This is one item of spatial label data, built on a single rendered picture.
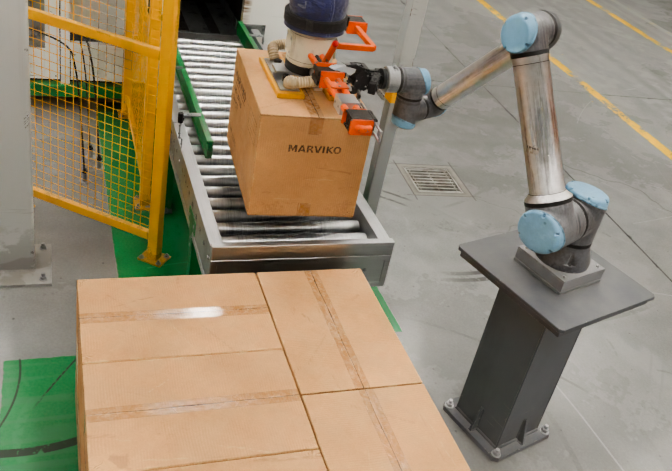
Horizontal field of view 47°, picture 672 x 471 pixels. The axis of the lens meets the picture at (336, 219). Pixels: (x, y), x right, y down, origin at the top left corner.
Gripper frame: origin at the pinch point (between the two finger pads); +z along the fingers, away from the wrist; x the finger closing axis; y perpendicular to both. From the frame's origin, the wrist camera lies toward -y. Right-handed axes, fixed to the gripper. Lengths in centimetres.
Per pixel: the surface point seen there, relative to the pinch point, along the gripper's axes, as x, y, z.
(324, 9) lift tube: 17.9, 16.9, 0.3
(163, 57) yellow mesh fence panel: -22, 67, 46
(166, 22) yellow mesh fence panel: -8, 66, 45
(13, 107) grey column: -43, 60, 101
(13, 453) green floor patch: -121, -39, 101
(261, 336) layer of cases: -67, -51, 27
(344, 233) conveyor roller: -66, 5, -19
